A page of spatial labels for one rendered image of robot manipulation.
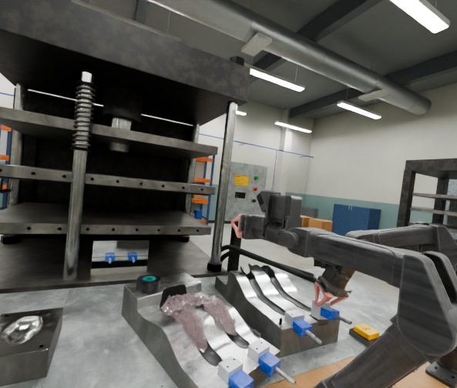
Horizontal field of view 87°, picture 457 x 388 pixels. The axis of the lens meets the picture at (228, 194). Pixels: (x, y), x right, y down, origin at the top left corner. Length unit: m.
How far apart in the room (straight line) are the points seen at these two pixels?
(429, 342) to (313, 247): 0.22
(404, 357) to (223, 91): 1.31
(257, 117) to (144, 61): 7.67
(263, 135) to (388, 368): 8.62
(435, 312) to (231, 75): 1.35
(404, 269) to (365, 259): 0.07
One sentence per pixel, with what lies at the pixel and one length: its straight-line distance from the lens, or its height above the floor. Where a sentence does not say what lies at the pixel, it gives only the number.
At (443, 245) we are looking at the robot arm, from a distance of 0.97.
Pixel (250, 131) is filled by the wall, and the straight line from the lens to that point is 8.65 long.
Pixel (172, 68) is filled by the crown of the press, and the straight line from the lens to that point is 1.39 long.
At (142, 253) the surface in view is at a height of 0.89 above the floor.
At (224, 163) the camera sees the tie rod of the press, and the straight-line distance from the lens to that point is 1.43.
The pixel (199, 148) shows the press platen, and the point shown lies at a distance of 1.47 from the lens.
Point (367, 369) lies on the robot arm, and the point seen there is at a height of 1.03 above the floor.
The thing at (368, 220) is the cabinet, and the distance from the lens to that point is 7.78.
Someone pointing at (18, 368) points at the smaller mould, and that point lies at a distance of 0.83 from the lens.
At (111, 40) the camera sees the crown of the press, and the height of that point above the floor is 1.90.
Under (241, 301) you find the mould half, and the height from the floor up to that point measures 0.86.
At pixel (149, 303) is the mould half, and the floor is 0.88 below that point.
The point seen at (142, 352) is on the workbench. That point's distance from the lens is 0.87.
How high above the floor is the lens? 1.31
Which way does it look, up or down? 2 degrees down
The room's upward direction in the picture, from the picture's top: 6 degrees clockwise
